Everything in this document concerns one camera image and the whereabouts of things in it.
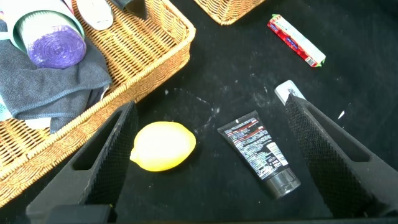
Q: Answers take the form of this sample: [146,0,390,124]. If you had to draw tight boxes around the red green candy pack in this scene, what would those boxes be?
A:
[267,14,326,68]

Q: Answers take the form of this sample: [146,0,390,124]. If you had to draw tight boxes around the grey towel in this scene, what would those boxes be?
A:
[0,20,113,134]

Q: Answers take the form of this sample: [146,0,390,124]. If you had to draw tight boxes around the black cosmetic tube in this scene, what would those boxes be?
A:
[216,110,302,200]

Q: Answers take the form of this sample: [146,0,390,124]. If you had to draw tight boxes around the purple garbage bag roll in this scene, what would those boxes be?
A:
[17,14,87,70]

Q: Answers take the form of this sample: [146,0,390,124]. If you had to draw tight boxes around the white tube bottle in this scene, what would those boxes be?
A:
[75,0,114,31]

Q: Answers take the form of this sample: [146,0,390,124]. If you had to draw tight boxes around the wicker basket with brown handles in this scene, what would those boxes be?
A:
[0,0,197,208]
[193,0,267,26]

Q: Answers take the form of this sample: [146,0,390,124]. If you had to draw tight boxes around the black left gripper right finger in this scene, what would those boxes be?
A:
[284,93,398,218]

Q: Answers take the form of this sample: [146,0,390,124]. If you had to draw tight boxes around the yellow lemon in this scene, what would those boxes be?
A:
[129,121,197,172]

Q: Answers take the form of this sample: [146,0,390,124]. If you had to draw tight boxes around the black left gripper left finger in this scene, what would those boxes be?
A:
[26,101,139,218]

